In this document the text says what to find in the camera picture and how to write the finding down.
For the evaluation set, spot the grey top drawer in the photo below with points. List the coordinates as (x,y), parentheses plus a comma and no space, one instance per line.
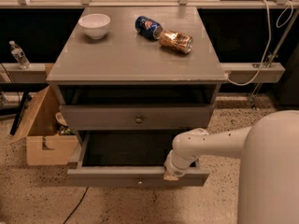
(136,117)

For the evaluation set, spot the blue soda can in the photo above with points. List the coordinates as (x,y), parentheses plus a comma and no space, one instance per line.
(148,28)

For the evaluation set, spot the clear plastic water bottle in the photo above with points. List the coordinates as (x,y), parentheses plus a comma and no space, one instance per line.
(19,55)

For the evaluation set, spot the grey drawer cabinet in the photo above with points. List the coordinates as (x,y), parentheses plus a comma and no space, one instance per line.
(126,68)

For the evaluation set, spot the gold crushed can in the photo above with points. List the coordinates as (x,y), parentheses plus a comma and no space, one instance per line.
(176,41)

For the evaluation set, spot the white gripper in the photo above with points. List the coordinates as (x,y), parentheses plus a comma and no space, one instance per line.
(173,169)

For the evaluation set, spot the white ceramic bowl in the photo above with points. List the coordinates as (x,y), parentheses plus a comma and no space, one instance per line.
(95,26)

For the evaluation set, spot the grey ledge rail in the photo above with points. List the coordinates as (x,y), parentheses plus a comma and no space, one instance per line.
(237,72)

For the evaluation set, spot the grey drawer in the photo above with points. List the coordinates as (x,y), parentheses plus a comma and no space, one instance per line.
(129,159)
(136,117)

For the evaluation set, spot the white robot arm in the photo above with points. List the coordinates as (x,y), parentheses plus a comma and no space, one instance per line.
(269,165)

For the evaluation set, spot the open cardboard box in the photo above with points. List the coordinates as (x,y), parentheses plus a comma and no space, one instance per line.
(39,128)

